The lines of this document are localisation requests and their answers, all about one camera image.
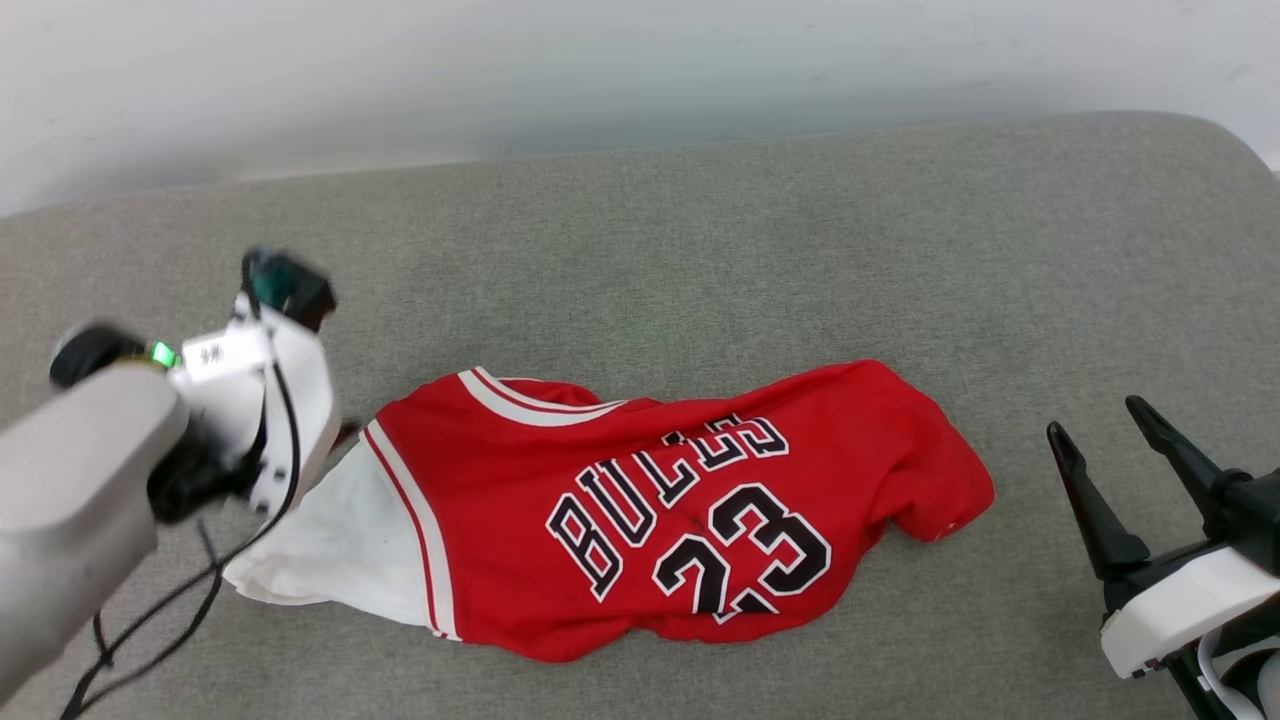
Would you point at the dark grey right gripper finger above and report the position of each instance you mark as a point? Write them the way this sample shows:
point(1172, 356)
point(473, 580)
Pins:
point(1180, 450)
point(1105, 510)

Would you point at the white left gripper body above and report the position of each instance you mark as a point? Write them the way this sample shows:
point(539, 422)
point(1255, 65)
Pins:
point(300, 400)

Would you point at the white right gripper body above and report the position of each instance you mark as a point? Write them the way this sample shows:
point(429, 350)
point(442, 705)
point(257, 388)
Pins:
point(1180, 600)

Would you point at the red Bulls 23 jersey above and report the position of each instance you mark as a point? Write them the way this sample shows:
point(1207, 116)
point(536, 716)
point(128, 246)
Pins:
point(520, 460)

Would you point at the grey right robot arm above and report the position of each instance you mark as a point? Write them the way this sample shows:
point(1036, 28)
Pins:
point(1240, 690)

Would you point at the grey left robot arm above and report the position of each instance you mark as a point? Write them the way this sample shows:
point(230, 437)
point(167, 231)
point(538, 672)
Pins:
point(70, 480)

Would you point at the grey fabric sofa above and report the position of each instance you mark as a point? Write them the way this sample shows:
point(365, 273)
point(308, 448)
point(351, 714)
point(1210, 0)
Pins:
point(700, 250)

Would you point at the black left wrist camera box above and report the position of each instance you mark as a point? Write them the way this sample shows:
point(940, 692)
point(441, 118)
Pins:
point(295, 290)

